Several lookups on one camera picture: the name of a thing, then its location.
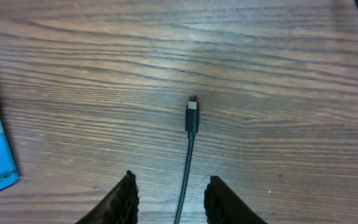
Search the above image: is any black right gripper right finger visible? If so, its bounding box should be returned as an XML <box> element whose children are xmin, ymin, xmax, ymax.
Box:
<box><xmin>204</xmin><ymin>175</ymin><xmax>267</xmax><ymax>224</ymax></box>

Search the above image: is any black USB charging cable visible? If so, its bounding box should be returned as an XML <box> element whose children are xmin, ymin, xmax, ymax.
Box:
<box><xmin>173</xmin><ymin>96</ymin><xmax>200</xmax><ymax>224</ymax></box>

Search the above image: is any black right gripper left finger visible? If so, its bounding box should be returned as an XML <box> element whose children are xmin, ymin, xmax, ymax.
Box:
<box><xmin>75</xmin><ymin>170</ymin><xmax>139</xmax><ymax>224</ymax></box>

